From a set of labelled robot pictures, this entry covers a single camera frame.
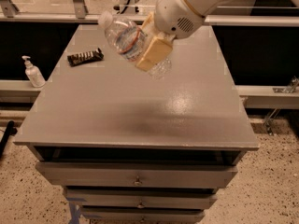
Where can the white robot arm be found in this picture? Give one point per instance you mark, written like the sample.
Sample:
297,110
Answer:
207,7

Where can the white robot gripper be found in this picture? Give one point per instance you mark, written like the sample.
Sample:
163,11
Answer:
174,13

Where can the grey drawer cabinet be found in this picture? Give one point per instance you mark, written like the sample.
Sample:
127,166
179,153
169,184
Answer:
109,112

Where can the metal bracket at right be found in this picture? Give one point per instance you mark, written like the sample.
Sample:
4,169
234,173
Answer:
284,92

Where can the middle grey drawer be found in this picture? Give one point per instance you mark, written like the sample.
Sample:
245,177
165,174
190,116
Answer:
140,198

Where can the black object at left edge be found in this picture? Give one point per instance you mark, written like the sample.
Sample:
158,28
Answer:
10,130

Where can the top grey drawer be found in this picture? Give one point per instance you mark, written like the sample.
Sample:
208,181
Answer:
137,175

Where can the dark striped snack bar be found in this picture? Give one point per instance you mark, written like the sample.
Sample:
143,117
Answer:
85,57

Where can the grey drawer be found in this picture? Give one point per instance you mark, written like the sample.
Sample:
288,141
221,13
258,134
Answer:
137,175
143,215
140,198

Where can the clear plastic water bottle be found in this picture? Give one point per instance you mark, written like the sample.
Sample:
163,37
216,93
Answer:
129,41

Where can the white pump sanitizer bottle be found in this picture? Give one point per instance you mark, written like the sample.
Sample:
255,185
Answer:
33,73

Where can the bottom grey drawer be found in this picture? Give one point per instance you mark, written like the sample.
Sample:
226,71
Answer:
143,215

